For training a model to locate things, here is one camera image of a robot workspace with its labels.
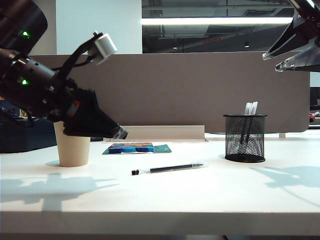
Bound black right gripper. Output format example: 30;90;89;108
262;0;320;74

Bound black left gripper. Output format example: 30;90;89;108
47;78;129;140

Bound teal magnet letters pack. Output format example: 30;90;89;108
101;142;173;156

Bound beige paper cup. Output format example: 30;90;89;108
53;121;91;168

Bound dark blue case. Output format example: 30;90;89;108
0;99;58;154

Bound clear black gel pen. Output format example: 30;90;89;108
131;161;209;176
240;102;253;145

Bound beige cable tray flap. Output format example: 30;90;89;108
121;125;206;141

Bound black mesh pen holder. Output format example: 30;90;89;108
223;113;269;164

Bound brown desk partition panel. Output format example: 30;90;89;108
26;51;312;135

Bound white pens in holder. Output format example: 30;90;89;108
245;101;259;145

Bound dark background monitor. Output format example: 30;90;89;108
310;86;320;112

